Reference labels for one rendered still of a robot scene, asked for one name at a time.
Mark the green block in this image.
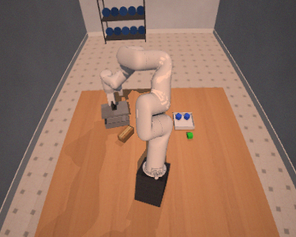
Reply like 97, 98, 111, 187
186, 132, 193, 139

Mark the blue block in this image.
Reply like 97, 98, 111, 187
184, 113, 190, 120
175, 113, 182, 120

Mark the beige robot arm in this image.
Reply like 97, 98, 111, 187
100, 46, 173, 179

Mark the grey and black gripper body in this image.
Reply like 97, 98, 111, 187
107, 92, 116, 106

